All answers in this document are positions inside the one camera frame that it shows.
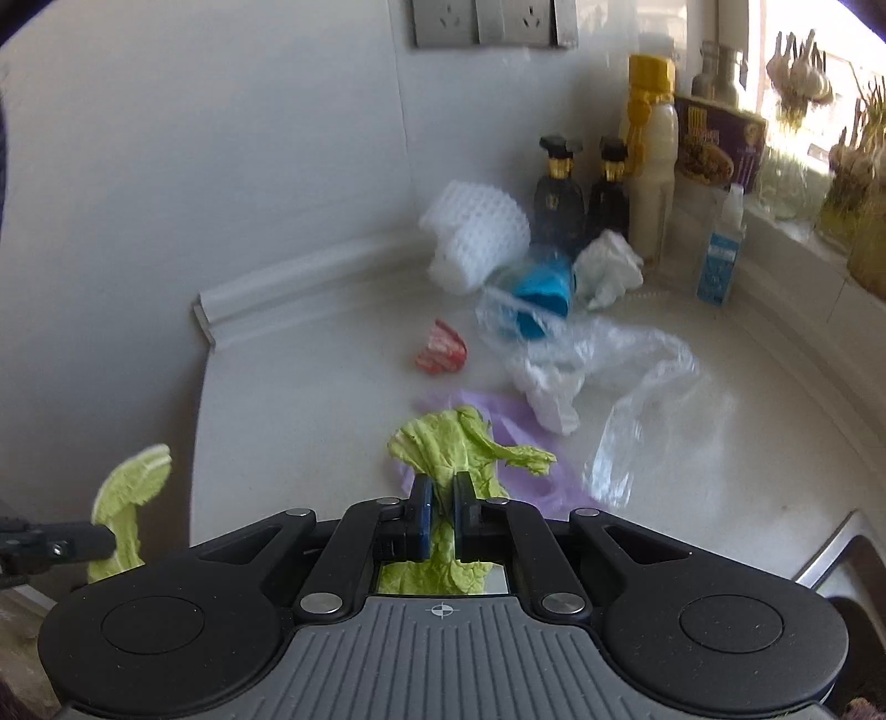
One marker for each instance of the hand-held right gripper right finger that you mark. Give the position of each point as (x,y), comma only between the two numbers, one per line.
(465,526)

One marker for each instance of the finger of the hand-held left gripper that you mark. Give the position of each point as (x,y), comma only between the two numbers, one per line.
(69,547)

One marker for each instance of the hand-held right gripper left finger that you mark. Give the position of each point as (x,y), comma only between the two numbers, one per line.
(421,526)

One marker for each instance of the cabbage leaf with pale stalk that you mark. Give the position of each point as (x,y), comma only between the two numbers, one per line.
(131,491)

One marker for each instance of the green cabbage leaf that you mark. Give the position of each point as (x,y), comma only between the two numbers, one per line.
(457,443)

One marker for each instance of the clear plastic bag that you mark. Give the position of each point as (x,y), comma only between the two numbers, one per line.
(637,388)

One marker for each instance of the blue plastic cup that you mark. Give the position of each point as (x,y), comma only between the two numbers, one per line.
(543,294)

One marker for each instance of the purple plastic bag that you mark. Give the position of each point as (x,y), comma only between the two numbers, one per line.
(526,422)

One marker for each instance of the white crumpled plastic bag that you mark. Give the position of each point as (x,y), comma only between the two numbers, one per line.
(550,394)

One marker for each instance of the red candy wrapper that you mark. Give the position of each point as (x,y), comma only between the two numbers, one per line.
(443,349)

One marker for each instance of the white foam fruit net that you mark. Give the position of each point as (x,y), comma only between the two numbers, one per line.
(477,232)

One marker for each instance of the crumpled white tissue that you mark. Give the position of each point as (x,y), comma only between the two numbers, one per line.
(609,266)

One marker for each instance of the black bottle with gold collar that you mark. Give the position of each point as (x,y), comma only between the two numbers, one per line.
(559,204)
(609,201)

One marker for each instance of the clear spray bottle blue label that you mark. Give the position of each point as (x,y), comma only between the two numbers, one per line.
(721,256)

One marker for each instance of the steel sink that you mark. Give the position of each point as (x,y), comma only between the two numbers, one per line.
(841,568)

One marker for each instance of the cream bottle with gold cap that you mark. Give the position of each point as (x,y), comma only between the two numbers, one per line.
(650,166)

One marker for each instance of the purple instant noodle cup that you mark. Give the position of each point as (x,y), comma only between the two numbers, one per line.
(720,142)

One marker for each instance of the sprouting garlic in clear cup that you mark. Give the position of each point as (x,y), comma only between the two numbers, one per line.
(871,256)
(848,173)

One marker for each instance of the hanging garlic bunch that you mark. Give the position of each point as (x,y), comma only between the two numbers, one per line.
(799,73)

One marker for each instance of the grey wall socket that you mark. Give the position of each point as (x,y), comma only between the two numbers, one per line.
(529,21)
(445,21)

